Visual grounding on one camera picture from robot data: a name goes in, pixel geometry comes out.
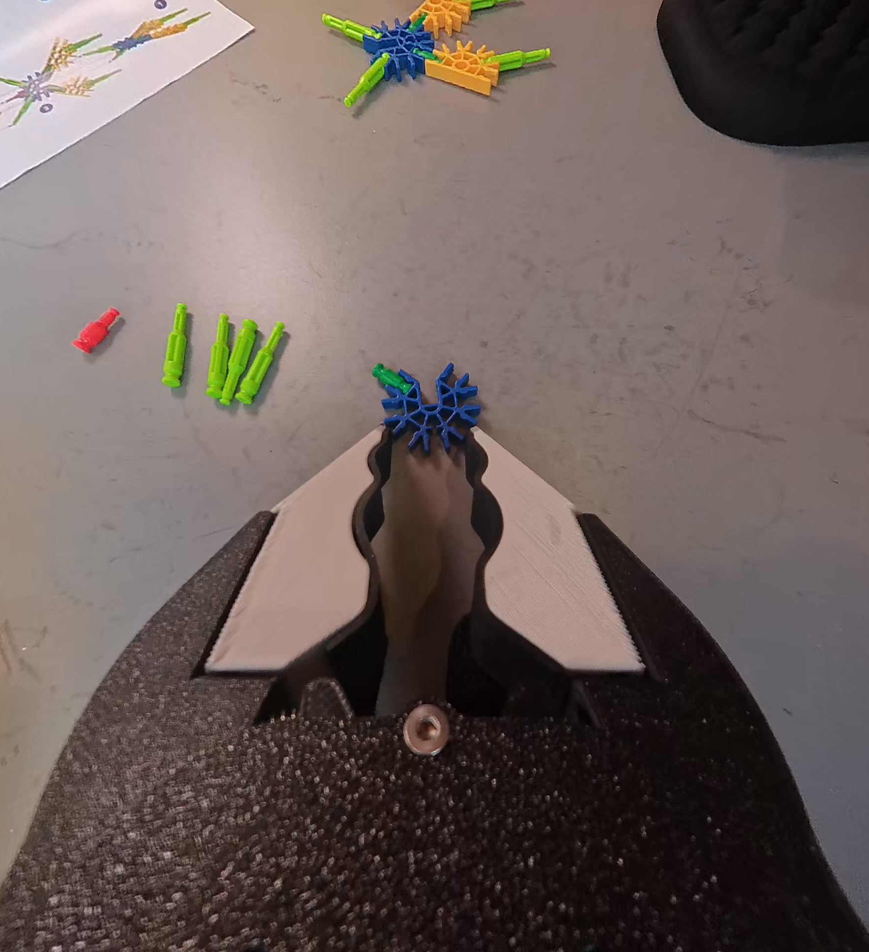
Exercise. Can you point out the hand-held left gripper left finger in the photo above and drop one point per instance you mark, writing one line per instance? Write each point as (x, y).
(300, 587)

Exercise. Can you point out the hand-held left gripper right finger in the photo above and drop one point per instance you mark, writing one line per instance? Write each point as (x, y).
(553, 587)

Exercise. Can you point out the blue toy connector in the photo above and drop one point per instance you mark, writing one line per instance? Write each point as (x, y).
(430, 413)

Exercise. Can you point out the light green toy rod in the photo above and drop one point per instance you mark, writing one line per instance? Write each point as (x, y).
(174, 349)
(238, 361)
(217, 361)
(259, 366)

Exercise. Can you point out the dark green short toy rod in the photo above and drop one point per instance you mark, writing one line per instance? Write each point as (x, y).
(391, 378)

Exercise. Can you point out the grey desk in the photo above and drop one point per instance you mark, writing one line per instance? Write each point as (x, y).
(627, 297)

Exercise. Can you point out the red short toy rod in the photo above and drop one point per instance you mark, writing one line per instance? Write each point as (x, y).
(96, 332)

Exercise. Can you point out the assembled toy model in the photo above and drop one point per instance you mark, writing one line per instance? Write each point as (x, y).
(401, 41)

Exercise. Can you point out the printed instruction sheet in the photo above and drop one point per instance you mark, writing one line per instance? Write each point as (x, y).
(181, 37)

